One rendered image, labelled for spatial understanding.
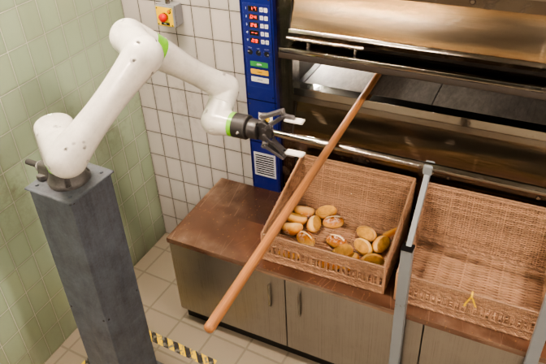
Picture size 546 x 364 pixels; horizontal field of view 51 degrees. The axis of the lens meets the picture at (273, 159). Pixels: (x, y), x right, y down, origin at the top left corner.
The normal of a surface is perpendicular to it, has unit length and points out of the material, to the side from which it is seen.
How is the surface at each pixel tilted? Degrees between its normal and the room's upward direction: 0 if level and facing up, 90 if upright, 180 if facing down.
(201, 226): 0
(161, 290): 0
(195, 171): 90
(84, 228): 90
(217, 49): 90
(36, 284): 90
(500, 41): 70
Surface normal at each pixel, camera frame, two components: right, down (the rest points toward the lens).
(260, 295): -0.44, 0.52
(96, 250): 0.88, 0.23
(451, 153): -0.42, 0.21
